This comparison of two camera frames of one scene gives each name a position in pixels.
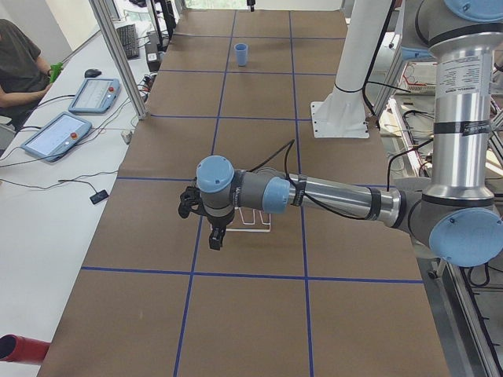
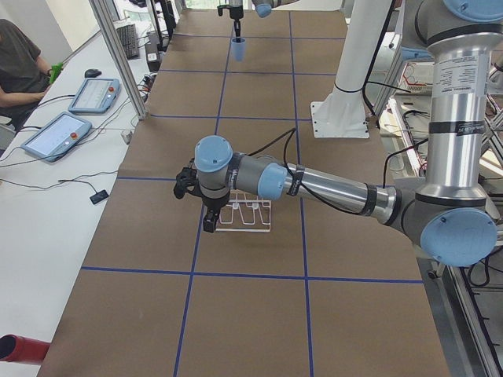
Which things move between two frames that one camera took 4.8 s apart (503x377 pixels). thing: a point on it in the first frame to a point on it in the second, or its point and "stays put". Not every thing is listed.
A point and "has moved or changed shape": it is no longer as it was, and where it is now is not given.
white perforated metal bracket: [341, 112] stays put
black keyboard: [129, 40] stays put
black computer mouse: [92, 73] stays put
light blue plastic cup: [241, 49] has moved or changed shape
